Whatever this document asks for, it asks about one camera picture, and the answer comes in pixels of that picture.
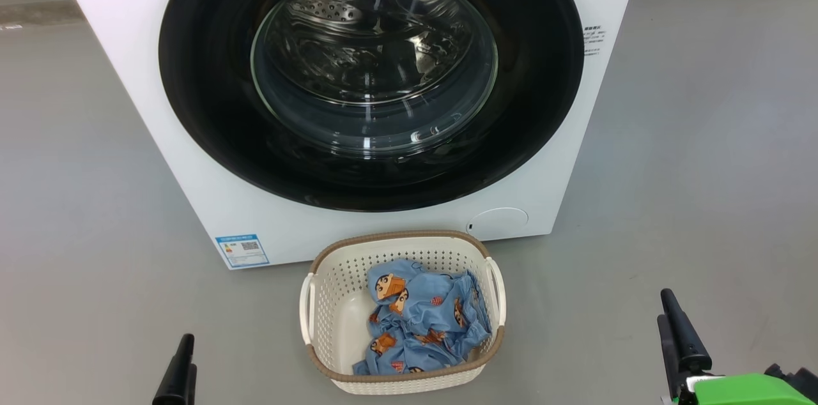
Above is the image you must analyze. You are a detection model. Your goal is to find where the blue energy label sticker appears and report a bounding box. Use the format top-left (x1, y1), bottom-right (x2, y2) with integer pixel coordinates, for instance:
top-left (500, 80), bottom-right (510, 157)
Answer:
top-left (215, 234), bottom-right (270, 269)

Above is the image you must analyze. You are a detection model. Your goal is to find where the cream basket with brown rim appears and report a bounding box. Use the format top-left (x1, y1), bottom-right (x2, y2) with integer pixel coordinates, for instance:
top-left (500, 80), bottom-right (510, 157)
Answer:
top-left (299, 230), bottom-right (507, 395)

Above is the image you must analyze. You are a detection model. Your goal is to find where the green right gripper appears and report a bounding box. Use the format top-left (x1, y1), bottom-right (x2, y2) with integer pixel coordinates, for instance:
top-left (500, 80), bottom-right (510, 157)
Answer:
top-left (657, 289), bottom-right (817, 405)

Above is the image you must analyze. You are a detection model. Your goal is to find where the black-rimmed glass washer door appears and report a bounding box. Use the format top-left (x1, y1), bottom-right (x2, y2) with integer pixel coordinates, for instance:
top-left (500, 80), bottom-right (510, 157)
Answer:
top-left (158, 0), bottom-right (585, 213)

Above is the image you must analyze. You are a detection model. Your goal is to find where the white round filter cover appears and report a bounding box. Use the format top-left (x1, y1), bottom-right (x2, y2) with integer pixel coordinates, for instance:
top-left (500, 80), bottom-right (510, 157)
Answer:
top-left (467, 207), bottom-right (530, 241)

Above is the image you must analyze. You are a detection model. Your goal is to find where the blue cartoon print garment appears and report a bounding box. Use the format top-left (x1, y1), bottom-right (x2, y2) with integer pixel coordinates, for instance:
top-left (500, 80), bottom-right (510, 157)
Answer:
top-left (353, 258), bottom-right (493, 375)

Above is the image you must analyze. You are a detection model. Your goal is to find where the small printed text sticker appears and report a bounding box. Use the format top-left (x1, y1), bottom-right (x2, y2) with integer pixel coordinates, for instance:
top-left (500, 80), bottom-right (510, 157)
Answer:
top-left (583, 25), bottom-right (608, 58)

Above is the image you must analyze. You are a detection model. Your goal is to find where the white front-load washing machine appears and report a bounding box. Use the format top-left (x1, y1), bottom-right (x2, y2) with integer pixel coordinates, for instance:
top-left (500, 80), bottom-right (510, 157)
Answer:
top-left (46, 0), bottom-right (646, 270)

